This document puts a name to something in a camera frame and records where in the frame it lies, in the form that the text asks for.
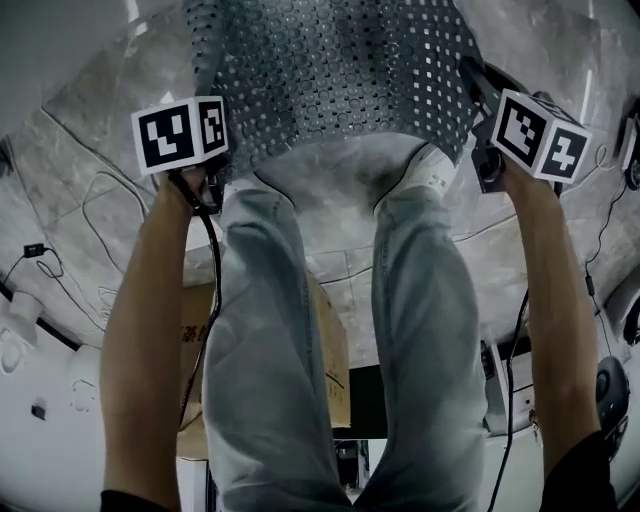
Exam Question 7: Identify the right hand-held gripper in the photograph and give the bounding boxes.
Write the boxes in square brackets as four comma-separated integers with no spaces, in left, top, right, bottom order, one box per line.
[462,57,587,195]

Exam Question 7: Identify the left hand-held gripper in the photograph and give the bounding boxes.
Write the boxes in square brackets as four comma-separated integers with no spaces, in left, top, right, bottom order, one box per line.
[130,95,231,214]

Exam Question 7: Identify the grey perforated bath mat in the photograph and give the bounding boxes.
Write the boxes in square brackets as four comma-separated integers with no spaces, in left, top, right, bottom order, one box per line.
[180,0,485,177]

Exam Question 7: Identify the person's right forearm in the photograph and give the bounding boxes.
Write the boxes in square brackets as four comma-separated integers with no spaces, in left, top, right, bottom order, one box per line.
[498,169,602,482]

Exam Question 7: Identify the person's left forearm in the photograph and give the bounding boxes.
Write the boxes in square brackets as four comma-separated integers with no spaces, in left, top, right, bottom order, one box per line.
[99,164,222,506]

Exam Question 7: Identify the person's white shoe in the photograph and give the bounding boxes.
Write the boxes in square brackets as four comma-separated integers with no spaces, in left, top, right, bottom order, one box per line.
[372,141,460,214]

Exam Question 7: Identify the person's left leg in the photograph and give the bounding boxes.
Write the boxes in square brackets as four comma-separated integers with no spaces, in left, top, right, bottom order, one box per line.
[201,186,352,512]

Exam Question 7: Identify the person's leg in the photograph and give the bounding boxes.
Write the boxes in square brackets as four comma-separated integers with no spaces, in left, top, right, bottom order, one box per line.
[352,191,489,512]
[201,186,352,512]

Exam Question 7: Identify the person's right leg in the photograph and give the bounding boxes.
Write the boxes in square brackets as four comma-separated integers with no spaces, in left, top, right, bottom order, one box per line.
[352,191,489,512]

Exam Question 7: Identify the large taped cardboard box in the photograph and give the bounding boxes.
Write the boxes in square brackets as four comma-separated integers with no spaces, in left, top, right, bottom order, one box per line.
[178,276,352,432]

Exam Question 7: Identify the black round device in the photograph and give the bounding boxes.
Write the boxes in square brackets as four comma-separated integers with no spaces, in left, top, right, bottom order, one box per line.
[593,353,632,442]

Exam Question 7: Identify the left hand-held gripper black cable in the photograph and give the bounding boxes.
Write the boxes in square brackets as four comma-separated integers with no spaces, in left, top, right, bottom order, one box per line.
[168,171,225,427]

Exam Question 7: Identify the hand-held gripper black cable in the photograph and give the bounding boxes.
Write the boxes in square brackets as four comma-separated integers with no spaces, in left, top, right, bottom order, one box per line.
[168,171,225,427]
[487,287,532,512]

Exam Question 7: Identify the right hand-held gripper black cable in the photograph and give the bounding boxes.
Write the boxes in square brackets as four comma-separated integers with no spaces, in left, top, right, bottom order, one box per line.
[487,287,532,512]

